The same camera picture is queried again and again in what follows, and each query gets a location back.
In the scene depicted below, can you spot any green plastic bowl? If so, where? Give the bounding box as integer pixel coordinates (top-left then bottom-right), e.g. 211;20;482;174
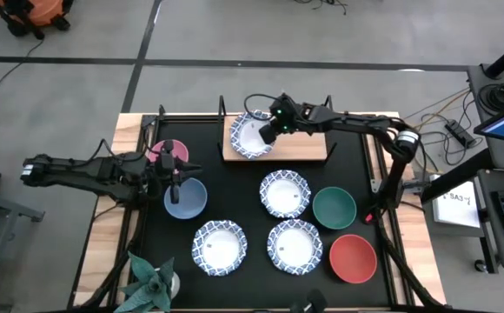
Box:
312;186;358;230

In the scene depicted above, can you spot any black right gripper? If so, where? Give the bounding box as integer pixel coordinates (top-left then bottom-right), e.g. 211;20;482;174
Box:
258;94;312;145

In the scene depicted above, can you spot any white paper sign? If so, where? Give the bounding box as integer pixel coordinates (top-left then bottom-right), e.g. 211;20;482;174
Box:
432;190;481;230

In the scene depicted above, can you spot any orange floor cable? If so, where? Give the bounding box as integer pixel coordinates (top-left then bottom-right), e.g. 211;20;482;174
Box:
403;88;471;131

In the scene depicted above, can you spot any black aluminium table frame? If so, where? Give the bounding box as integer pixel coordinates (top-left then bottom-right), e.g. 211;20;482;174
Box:
67;103;453;313

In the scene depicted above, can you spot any black power strip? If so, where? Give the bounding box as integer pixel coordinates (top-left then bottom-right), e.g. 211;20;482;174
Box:
444;119;477;148

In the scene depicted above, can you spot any orange shop vacuum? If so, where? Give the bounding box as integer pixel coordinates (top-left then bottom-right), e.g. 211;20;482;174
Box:
0;0;75;40

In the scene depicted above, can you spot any green potted plant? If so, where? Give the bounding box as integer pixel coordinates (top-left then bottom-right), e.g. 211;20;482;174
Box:
113;250;182;313

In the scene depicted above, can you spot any red plastic bowl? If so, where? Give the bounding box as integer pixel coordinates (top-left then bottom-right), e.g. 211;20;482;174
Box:
328;234;378;285

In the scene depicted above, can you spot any pink plastic bowl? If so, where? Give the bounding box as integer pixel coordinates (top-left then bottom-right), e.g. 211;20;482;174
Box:
146;138;190;164

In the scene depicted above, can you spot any gray metal cart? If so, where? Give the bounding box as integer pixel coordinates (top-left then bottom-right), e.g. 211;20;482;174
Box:
0;186;47;313

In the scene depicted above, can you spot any black floor cable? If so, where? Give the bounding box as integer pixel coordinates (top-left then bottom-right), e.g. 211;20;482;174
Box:
0;37;45;127
294;0;348;17
419;90;484;167

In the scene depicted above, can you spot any black table mat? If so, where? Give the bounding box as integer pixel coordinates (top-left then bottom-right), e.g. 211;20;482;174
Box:
141;119;392;310

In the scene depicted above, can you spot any blue patterned paper bowl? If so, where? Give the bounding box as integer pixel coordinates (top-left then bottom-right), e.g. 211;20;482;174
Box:
266;218;324;276
229;109;277;160
259;169;312;219
190;219;249;277

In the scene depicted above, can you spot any blue plastic bowl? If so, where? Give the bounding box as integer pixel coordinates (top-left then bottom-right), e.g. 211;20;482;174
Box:
163;176;209;220

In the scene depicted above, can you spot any coiled black cable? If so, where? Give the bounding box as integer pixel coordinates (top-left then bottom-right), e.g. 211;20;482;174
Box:
480;82;504;115

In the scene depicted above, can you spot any wooden shelf with black frame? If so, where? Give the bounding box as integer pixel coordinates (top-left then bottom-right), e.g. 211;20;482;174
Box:
216;94;339;164

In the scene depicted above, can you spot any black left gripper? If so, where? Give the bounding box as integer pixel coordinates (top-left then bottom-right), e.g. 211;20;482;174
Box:
154;139;202;205

